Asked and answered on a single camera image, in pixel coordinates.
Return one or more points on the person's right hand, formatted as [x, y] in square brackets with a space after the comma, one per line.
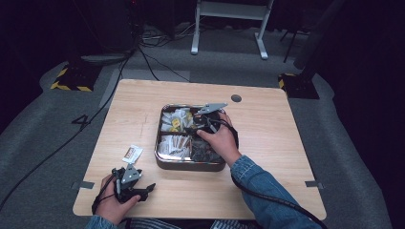
[223, 143]

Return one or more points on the pile of yellow-labelled white packets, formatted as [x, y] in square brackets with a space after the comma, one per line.
[176, 120]

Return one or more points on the grey flat base plate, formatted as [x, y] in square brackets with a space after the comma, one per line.
[103, 58]

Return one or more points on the dark stand pole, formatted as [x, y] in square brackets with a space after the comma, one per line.
[318, 38]

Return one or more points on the dark round table grommet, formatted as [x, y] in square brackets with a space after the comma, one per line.
[236, 98]

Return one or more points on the pile of dark packets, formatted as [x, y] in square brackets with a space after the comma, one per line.
[200, 152]

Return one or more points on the grey table bracket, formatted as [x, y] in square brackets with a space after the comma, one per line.
[83, 184]
[314, 184]

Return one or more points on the white metal stand frame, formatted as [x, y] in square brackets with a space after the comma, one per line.
[229, 9]

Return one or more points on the white packet with brown label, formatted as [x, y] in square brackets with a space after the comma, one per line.
[132, 154]

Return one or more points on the metal compartment tray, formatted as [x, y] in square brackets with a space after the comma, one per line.
[172, 163]

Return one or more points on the black tripod legs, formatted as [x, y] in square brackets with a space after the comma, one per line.
[294, 41]

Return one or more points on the pile of brown-striped white packets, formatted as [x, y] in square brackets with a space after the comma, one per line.
[173, 144]

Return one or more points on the person's left hand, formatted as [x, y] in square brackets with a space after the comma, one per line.
[112, 205]

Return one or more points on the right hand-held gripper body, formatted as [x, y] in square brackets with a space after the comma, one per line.
[208, 114]

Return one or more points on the black yellow-striped stand base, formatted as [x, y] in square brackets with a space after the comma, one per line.
[74, 78]
[299, 86]

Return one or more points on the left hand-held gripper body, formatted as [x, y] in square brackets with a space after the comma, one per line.
[130, 175]

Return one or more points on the person's striped clothing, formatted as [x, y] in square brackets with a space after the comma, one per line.
[159, 224]

